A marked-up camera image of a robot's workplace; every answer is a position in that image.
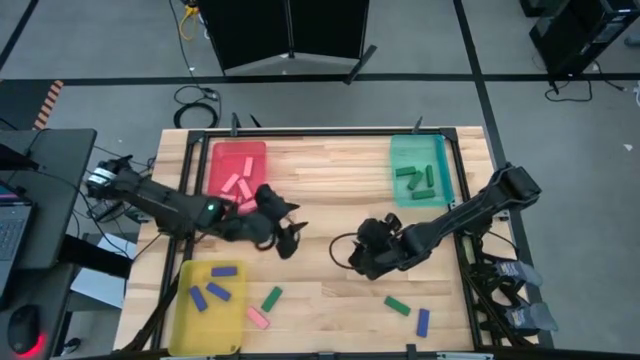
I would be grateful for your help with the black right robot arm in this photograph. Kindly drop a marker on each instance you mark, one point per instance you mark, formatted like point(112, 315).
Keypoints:
point(475, 212)

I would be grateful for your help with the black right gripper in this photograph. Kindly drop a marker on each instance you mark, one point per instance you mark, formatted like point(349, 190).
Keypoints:
point(400, 247)

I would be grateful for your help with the black power brick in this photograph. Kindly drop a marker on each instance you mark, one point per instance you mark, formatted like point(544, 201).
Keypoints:
point(107, 212)

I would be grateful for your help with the red translucent plastic bin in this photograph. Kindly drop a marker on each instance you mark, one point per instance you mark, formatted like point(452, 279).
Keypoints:
point(225, 155)

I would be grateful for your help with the yellow translucent plastic bin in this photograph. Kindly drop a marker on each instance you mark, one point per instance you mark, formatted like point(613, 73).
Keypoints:
point(215, 330)

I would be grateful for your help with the black metal table frame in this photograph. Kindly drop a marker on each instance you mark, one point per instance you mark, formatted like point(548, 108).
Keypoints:
point(325, 133)

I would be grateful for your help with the black folding partition screen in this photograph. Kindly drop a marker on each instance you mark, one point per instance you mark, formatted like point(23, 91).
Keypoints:
point(250, 30)

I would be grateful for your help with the grey desk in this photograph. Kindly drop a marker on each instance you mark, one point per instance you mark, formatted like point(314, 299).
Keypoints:
point(55, 165)

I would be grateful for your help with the black equipment cabinet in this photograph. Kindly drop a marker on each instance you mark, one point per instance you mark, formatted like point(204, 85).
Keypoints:
point(585, 35)

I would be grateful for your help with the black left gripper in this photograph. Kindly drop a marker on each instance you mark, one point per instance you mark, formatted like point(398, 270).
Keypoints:
point(250, 229)

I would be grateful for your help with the white paper sheet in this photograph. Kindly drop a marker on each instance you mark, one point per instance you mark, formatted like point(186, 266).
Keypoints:
point(95, 290)

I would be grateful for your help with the blue rectangular block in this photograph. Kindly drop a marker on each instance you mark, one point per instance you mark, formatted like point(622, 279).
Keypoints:
point(218, 291)
point(224, 271)
point(198, 298)
point(423, 322)

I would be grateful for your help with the teal translucent plastic bin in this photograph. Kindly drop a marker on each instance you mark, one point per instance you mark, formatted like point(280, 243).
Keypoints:
point(410, 147)

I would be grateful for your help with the black desk leg bar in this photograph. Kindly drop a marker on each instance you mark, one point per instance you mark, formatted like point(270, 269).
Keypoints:
point(95, 257)

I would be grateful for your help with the black lit computer mouse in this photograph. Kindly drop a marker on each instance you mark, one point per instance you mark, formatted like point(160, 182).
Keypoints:
point(22, 327)

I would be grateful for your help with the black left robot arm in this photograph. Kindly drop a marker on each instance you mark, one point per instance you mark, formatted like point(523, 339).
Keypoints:
point(165, 200)

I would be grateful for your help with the black table clamp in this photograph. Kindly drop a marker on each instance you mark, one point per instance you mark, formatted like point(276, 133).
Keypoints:
point(417, 125)
point(234, 124)
point(411, 350)
point(255, 121)

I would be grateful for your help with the dark mat striped edge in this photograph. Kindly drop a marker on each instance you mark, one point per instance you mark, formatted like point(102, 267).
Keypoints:
point(20, 105)

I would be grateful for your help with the grey laptop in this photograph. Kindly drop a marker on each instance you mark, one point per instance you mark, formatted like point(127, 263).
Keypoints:
point(10, 240)

